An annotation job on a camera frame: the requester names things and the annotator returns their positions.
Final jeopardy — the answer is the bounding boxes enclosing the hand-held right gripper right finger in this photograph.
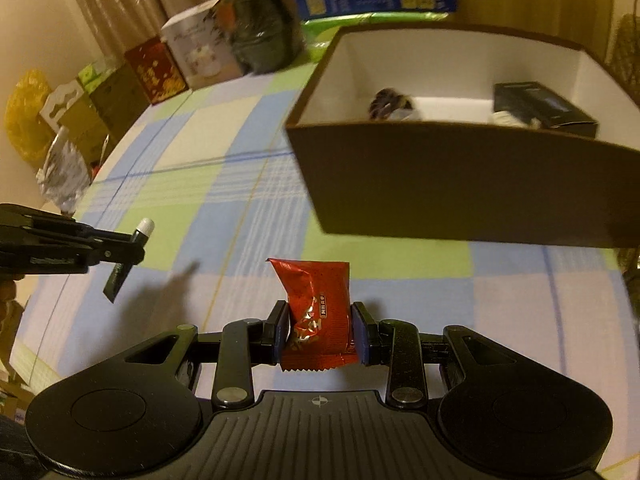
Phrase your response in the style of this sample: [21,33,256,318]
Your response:
[352,301,521,408]

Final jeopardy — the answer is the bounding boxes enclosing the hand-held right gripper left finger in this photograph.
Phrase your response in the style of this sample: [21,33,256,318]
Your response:
[120,301,291,409]

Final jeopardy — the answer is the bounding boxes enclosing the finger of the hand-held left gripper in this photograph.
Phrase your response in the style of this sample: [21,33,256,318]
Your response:
[75,223,149,265]

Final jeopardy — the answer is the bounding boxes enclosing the dark green tube white cap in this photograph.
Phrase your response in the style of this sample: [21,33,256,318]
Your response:
[102,217,155,304]

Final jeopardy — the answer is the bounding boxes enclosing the red snack packet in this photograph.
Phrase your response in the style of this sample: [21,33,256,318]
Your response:
[266,258,360,373]

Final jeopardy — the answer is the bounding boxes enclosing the brown cardboard box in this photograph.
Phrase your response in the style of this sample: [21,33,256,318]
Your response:
[285,24,640,250]

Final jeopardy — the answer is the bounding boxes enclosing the bundle of dark hair ties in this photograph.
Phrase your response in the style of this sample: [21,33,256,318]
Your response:
[369,87,420,121]

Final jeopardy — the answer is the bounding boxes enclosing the black shaver box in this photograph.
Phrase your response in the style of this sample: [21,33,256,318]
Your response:
[492,81,600,139]

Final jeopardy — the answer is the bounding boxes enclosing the checkered cloth desktop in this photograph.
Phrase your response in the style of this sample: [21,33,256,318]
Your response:
[10,57,640,396]

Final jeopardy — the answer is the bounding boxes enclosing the silver foil bag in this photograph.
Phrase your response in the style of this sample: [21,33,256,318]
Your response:
[36,127,92,214]

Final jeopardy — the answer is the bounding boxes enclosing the yellow plastic bag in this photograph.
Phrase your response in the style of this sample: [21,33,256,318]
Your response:
[5,69,54,167]

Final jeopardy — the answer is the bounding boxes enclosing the white carved chair back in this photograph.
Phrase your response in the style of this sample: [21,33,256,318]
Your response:
[39,80,87,132]

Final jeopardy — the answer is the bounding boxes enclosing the brown cardboard carton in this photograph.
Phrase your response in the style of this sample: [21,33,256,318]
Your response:
[60,62,151,162]

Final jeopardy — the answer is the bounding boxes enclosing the small green tissue packs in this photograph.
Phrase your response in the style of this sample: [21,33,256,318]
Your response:
[77,57,121,94]

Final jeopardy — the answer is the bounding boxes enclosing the red gift box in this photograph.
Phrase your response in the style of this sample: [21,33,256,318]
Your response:
[124,40,190,106]

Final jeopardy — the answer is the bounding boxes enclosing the white humidifier box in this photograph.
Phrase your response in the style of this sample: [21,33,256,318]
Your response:
[161,2,246,92]

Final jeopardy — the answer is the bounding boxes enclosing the dark plastic bag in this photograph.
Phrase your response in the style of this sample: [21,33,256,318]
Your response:
[220,0,304,77]

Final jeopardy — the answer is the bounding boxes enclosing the green flat box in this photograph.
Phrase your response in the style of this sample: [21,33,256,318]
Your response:
[300,10,451,64]

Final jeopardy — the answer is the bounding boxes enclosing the quilted beige chair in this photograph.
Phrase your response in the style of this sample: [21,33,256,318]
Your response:
[604,12,640,92]

